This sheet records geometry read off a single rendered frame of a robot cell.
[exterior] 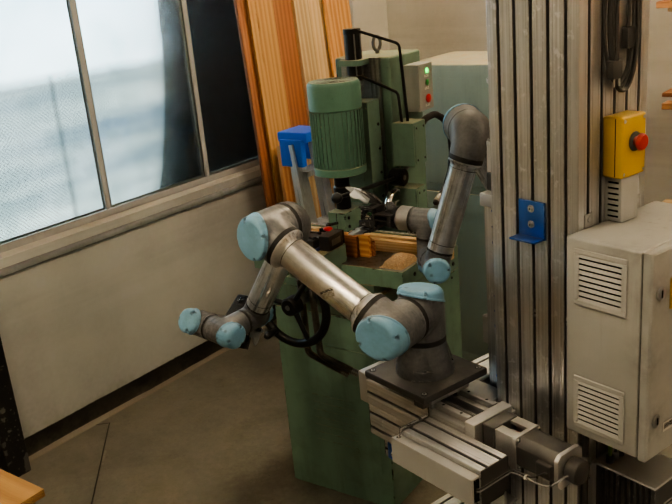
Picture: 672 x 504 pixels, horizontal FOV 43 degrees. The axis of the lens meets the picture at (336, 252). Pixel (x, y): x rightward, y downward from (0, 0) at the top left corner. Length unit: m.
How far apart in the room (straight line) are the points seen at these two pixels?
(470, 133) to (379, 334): 0.65
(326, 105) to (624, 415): 1.37
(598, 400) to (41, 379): 2.45
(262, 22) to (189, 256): 1.19
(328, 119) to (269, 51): 1.58
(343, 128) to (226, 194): 1.62
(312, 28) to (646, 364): 3.17
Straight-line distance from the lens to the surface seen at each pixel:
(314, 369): 2.99
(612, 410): 1.94
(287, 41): 4.44
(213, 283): 4.29
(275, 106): 4.29
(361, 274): 2.72
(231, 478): 3.38
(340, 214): 2.84
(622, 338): 1.86
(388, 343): 1.97
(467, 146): 2.30
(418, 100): 2.96
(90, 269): 3.78
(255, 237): 2.12
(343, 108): 2.73
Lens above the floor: 1.81
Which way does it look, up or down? 18 degrees down
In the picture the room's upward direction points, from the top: 5 degrees counter-clockwise
